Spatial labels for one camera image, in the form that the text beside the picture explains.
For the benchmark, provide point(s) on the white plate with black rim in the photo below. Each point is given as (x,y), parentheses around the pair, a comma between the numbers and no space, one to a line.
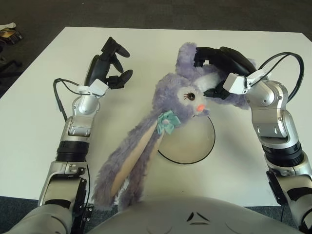
(190,146)

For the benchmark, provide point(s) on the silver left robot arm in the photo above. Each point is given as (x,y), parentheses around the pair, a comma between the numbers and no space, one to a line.
(78,122)

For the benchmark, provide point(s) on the black office chair base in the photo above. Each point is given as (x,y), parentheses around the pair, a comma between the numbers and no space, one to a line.
(11,64)

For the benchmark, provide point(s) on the black table frame bracket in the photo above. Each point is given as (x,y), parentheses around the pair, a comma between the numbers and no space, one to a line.
(86,212)

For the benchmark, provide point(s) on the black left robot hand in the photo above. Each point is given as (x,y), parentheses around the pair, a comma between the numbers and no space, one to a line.
(97,70)

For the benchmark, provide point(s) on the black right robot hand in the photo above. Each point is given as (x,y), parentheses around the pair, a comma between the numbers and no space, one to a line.
(234,61)

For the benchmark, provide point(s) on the grey robot torso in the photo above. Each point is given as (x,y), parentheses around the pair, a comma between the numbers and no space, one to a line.
(170,217)

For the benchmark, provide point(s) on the purple plush bunny doll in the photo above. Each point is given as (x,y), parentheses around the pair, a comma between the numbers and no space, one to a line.
(170,97)

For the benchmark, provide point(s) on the dark objects on floor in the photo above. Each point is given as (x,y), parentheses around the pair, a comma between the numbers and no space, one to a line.
(12,36)

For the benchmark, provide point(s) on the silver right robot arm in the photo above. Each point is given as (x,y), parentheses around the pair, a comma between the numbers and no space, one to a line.
(270,109)

